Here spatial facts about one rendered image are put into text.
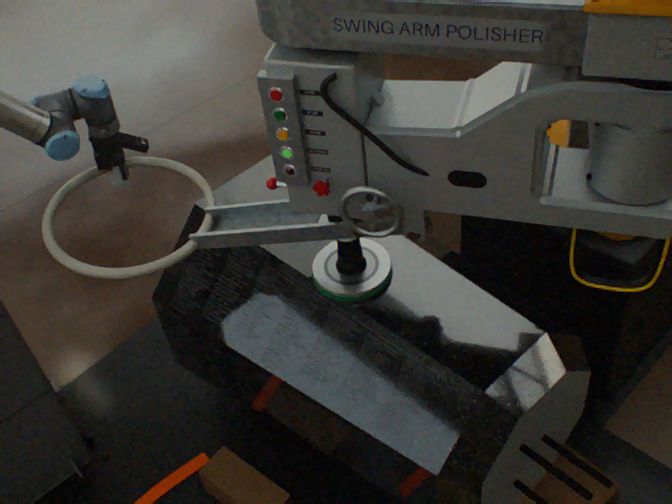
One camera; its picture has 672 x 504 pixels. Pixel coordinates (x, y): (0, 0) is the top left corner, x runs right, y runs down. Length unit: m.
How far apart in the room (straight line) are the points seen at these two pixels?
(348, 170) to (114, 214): 2.24
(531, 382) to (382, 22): 0.93
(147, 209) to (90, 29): 1.90
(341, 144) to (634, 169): 0.60
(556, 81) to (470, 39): 0.19
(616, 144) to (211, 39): 3.66
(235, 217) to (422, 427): 0.78
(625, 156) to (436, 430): 0.78
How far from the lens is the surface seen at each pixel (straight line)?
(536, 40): 1.53
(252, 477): 2.66
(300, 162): 1.80
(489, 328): 2.05
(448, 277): 2.16
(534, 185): 1.75
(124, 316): 3.41
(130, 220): 3.83
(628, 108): 1.61
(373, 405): 2.07
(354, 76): 1.65
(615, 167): 1.71
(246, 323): 2.32
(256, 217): 2.23
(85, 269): 2.23
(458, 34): 1.54
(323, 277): 2.15
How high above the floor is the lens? 2.40
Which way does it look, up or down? 44 degrees down
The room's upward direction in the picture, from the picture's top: 8 degrees counter-clockwise
